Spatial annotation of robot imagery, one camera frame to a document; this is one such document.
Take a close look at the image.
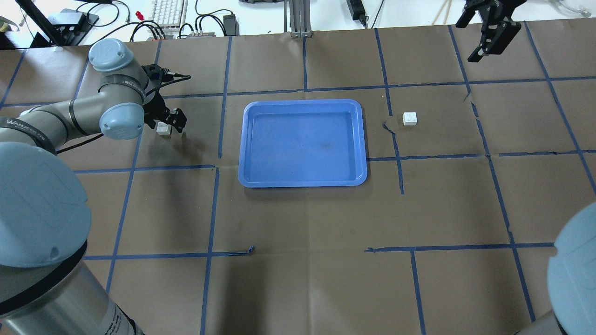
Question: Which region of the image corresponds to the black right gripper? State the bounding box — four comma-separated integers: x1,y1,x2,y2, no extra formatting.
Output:
455,0,526,63

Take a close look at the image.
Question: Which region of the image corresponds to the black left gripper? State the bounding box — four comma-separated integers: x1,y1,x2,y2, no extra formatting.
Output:
143,93,187,134

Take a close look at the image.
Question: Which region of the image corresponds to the white block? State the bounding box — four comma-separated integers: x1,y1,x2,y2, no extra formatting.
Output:
402,112,419,127
156,122,172,136

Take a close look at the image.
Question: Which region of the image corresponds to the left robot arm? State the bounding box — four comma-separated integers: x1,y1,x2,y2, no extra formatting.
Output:
0,38,190,335

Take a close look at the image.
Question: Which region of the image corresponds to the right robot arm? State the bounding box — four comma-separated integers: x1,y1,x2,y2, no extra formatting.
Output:
456,0,596,335

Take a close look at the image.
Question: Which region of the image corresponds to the blue plastic tray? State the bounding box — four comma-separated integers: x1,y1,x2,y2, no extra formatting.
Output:
237,98,368,188

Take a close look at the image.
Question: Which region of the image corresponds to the white keyboard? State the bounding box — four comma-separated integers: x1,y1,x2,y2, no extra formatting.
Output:
149,0,188,28

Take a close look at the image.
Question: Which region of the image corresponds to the black power adapter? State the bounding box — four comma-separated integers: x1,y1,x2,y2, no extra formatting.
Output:
346,0,367,21

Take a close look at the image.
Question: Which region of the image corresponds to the black monitor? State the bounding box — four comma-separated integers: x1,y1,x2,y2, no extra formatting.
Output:
16,0,99,47

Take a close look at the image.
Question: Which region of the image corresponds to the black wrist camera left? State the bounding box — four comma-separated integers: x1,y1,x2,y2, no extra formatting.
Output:
141,64,191,95

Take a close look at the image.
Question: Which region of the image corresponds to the aluminium frame post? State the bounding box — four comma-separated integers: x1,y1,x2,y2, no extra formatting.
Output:
284,0,313,39

